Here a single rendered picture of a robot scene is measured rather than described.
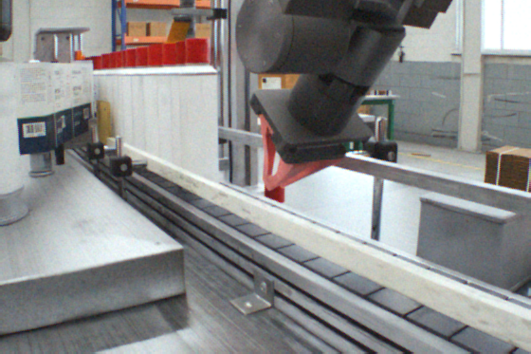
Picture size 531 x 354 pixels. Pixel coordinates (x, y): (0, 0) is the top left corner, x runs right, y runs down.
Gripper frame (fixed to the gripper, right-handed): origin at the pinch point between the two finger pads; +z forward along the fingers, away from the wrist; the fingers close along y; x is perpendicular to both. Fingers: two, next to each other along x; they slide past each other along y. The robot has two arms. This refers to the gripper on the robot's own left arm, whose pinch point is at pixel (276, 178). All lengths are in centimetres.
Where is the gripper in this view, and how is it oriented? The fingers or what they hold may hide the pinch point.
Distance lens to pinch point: 46.7
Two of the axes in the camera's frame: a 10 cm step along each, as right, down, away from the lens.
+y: -8.2, 1.0, -5.7
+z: -3.7, 6.6, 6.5
